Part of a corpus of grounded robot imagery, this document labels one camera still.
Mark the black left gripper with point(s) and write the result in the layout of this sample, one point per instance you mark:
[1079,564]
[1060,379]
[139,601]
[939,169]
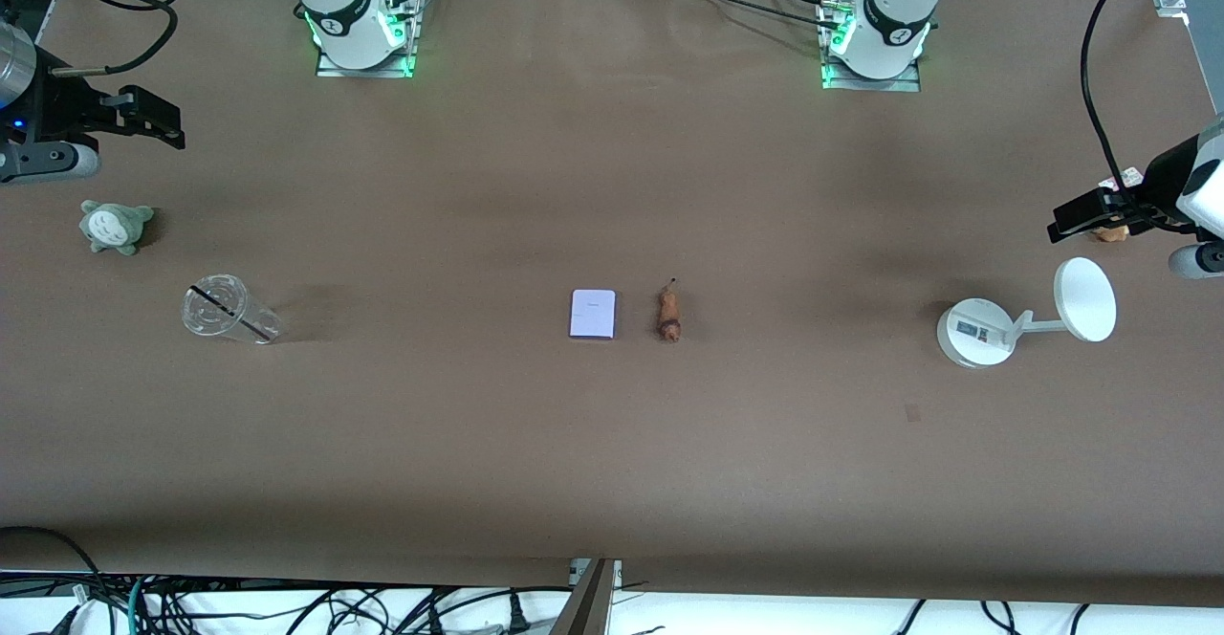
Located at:
[1160,179]

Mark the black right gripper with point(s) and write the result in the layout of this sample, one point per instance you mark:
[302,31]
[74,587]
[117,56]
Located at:
[63,107]

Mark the brown lion statue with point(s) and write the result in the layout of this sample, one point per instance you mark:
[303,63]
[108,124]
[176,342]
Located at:
[668,315]

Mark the small lavender box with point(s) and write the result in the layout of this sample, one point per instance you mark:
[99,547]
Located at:
[593,315]

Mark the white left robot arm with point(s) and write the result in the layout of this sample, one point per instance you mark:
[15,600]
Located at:
[894,4]

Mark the brown plush toy with tag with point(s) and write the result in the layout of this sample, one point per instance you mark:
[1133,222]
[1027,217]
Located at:
[1111,232]

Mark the grey plush toy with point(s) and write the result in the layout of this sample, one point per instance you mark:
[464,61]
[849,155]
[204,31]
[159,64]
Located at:
[113,227]

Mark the white round desk lamp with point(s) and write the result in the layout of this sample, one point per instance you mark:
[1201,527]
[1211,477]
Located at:
[971,334]

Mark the clear plastic cup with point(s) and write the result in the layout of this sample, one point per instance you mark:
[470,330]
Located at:
[212,302]

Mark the black drinking straw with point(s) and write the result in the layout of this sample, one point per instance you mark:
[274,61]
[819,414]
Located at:
[229,313]

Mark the brown table cover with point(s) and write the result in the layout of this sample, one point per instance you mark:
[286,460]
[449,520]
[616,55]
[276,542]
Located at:
[612,472]

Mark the metal support beam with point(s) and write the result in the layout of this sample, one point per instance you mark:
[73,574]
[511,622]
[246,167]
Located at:
[593,602]

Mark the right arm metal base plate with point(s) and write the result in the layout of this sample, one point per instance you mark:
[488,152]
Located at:
[335,72]

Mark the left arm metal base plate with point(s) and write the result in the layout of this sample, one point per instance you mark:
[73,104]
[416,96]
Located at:
[908,84]

